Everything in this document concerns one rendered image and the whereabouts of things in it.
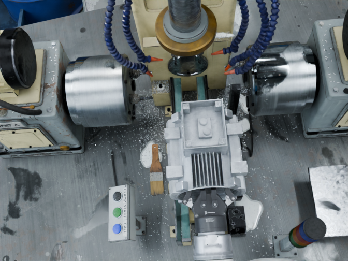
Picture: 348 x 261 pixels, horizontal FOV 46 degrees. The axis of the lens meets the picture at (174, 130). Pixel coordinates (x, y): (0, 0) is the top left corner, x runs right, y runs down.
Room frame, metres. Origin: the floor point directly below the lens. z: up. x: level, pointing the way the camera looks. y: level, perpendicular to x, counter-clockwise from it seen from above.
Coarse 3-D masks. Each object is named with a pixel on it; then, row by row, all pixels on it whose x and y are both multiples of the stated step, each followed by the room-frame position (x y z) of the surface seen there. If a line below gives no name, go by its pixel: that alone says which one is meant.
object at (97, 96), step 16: (80, 64) 0.77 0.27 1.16; (96, 64) 0.75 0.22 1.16; (112, 64) 0.74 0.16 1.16; (80, 80) 0.70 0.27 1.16; (96, 80) 0.69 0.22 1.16; (112, 80) 0.68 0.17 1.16; (128, 80) 0.72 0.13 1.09; (80, 96) 0.65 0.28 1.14; (96, 96) 0.65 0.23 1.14; (112, 96) 0.64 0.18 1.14; (128, 96) 0.65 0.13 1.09; (80, 112) 0.62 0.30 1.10; (96, 112) 0.61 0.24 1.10; (112, 112) 0.60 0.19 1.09; (128, 112) 0.60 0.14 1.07
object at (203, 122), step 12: (192, 108) 0.42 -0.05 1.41; (204, 108) 0.42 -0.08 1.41; (216, 108) 0.40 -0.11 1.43; (192, 120) 0.39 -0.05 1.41; (204, 120) 0.38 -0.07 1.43; (216, 120) 0.38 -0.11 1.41; (192, 132) 0.36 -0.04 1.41; (204, 132) 0.35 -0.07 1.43; (216, 132) 0.35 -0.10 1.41; (192, 144) 0.33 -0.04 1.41; (204, 144) 0.33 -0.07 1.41; (216, 144) 0.32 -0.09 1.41
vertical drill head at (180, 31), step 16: (176, 0) 0.69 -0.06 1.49; (192, 0) 0.68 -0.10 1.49; (160, 16) 0.77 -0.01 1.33; (176, 16) 0.69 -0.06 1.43; (192, 16) 0.68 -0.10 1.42; (208, 16) 0.74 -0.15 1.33; (160, 32) 0.71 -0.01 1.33; (176, 32) 0.69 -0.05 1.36; (192, 32) 0.68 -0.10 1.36; (208, 32) 0.69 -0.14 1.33; (176, 48) 0.65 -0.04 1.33; (192, 48) 0.64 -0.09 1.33; (176, 64) 0.68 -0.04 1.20
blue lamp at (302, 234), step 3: (306, 219) 0.15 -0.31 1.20; (303, 222) 0.14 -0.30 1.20; (300, 225) 0.14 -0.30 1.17; (300, 228) 0.13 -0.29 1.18; (300, 231) 0.12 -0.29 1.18; (303, 231) 0.11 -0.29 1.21; (300, 234) 0.11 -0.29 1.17; (303, 234) 0.11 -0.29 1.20; (303, 237) 0.10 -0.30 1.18; (306, 237) 0.10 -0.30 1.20; (306, 240) 0.10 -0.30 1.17; (309, 240) 0.09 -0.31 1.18; (312, 240) 0.09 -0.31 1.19; (315, 240) 0.09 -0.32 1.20
